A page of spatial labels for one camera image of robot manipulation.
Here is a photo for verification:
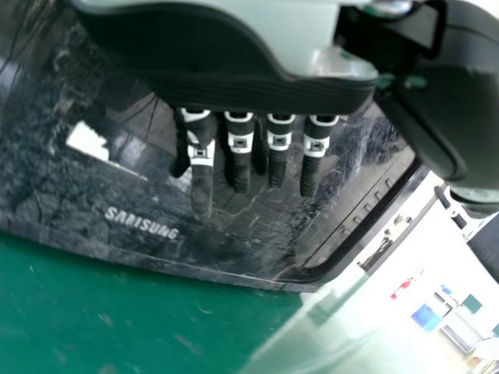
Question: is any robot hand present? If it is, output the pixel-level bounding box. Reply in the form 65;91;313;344
72;0;499;218

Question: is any blue plastic bin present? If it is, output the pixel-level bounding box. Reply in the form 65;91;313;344
409;302;444;333

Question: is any black oven with glass door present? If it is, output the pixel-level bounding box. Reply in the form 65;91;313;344
0;0;426;294

